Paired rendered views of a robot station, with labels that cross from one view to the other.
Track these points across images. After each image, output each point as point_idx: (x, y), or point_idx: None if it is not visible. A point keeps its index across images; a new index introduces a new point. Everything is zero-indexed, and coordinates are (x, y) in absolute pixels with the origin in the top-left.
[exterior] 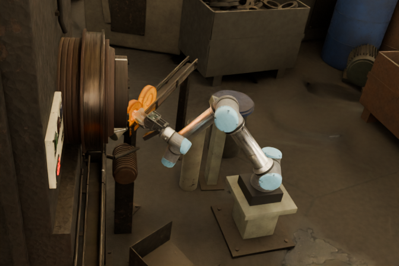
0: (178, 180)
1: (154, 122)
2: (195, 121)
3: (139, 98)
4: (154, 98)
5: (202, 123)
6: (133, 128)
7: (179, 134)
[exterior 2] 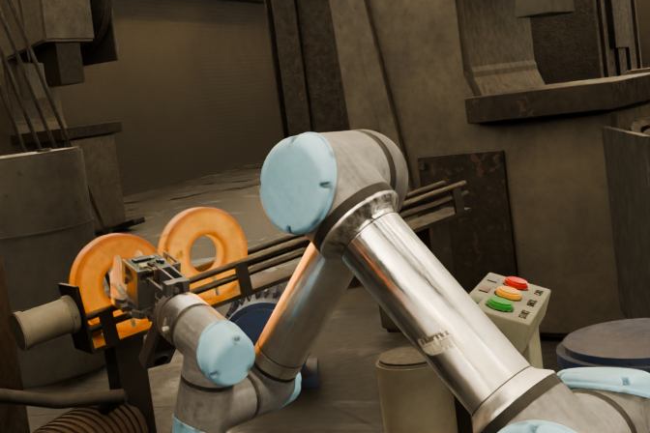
0: None
1: (138, 274)
2: (293, 274)
3: (160, 242)
4: (235, 258)
5: (305, 271)
6: (113, 326)
7: (215, 312)
